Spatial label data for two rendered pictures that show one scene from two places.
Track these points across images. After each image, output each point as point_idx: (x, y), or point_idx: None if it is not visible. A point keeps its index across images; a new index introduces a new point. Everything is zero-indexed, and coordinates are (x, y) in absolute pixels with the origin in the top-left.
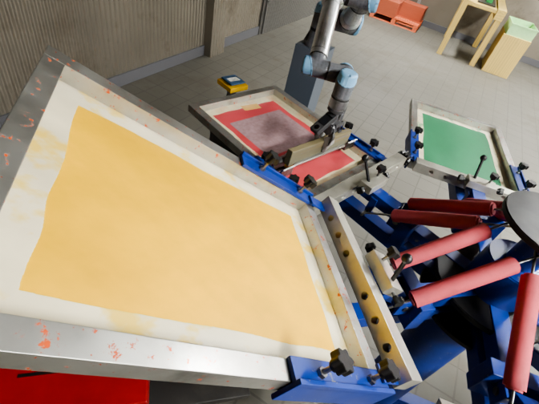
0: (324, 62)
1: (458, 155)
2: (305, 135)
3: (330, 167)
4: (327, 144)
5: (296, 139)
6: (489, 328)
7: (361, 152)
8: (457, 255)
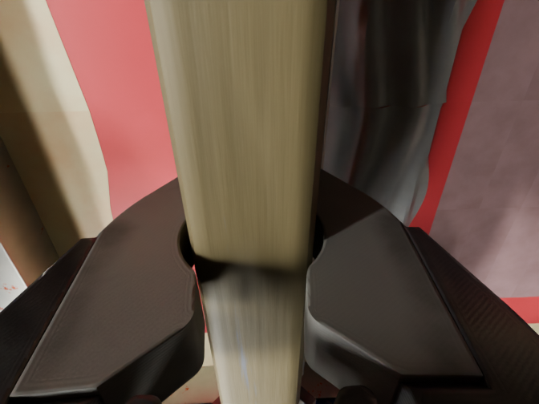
0: None
1: None
2: (484, 264)
3: (151, 182)
4: (93, 248)
5: (517, 183)
6: None
7: (175, 391)
8: None
